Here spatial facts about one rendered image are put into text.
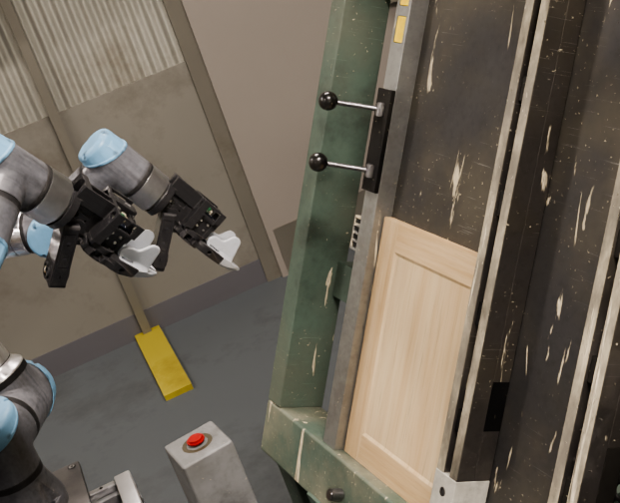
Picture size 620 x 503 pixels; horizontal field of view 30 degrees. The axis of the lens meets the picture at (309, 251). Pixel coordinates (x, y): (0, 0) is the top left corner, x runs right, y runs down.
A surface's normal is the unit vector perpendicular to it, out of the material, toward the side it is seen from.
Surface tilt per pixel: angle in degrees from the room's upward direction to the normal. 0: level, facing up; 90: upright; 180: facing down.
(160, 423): 0
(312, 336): 90
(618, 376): 90
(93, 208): 111
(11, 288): 90
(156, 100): 90
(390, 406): 60
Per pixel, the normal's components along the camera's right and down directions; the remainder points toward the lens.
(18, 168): 0.78, -0.12
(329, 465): -0.88, -0.05
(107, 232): 0.34, 0.62
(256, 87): 0.32, 0.30
